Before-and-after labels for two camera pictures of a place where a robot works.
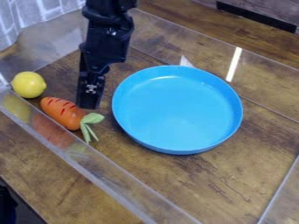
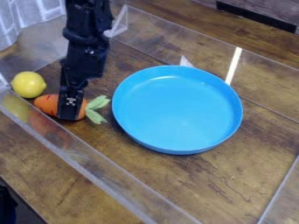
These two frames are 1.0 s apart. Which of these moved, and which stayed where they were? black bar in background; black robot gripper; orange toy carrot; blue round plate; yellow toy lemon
Moved: black robot gripper; orange toy carrot
Stayed: yellow toy lemon; blue round plate; black bar in background
